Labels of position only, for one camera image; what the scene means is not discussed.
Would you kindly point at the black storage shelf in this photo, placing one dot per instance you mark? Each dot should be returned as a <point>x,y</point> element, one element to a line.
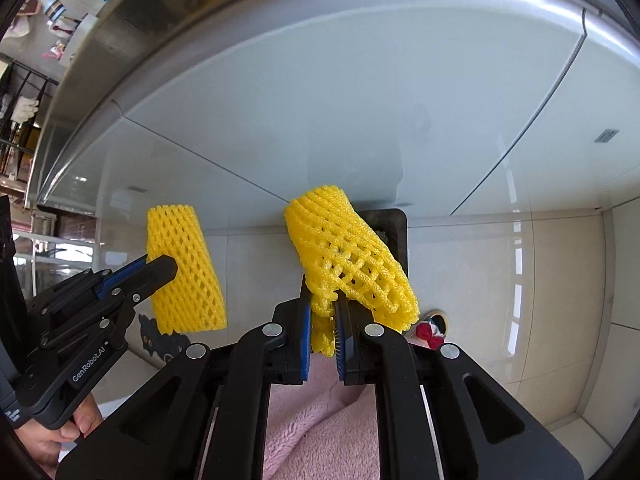
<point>19,142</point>

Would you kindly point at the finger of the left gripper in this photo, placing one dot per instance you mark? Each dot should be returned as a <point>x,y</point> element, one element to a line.
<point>138,280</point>

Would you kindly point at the white cabinet door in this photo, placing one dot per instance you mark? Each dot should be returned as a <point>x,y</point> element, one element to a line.
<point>409,106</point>

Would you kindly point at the yellow foam net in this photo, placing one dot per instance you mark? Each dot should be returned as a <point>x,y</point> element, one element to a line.
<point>341,254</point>
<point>192,301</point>

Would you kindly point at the black cat floor sticker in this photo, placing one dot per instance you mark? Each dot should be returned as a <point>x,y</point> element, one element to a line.
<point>164,346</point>

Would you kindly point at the red white slipper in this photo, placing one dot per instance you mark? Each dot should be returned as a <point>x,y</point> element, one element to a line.
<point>430,331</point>

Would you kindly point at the white glove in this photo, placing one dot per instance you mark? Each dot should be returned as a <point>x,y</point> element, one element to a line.
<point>24,110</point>

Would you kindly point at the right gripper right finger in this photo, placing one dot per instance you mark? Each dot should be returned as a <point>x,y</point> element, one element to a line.
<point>440,415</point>

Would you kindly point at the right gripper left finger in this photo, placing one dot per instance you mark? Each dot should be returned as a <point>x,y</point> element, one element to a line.
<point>204,414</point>

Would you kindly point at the left hand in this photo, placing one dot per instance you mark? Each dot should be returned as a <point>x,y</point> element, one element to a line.
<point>45,445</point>

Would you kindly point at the pink fluffy trousers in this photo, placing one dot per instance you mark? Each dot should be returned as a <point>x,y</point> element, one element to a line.
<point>321,429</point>

